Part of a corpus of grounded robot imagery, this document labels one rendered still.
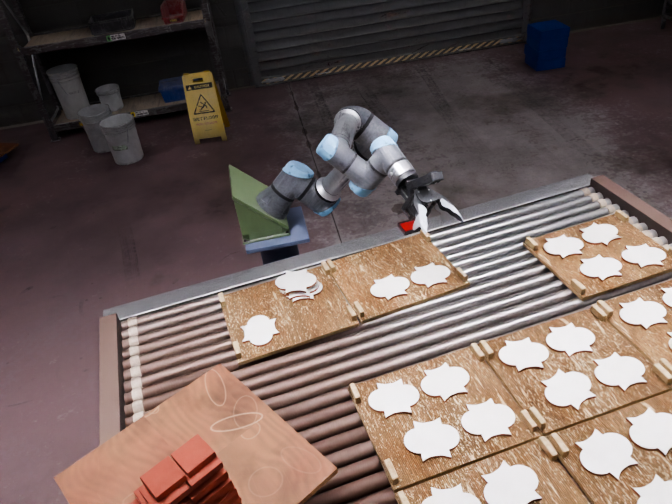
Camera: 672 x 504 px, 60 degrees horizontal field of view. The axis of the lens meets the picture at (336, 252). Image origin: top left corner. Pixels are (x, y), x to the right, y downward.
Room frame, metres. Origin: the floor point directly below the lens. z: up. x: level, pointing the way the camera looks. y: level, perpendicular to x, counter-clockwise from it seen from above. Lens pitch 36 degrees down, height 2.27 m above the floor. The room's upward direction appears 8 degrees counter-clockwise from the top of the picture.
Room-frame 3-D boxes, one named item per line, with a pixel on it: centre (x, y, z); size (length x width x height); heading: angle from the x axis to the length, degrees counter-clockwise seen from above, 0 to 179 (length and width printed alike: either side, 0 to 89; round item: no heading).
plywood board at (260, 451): (0.85, 0.41, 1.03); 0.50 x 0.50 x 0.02; 39
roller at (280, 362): (1.42, -0.25, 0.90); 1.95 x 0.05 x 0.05; 104
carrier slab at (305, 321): (1.51, 0.20, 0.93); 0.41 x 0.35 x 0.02; 105
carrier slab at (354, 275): (1.63, -0.20, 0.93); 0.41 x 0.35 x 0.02; 107
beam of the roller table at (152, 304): (1.87, -0.14, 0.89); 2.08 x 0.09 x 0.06; 104
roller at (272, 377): (1.37, -0.27, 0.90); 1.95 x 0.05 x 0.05; 104
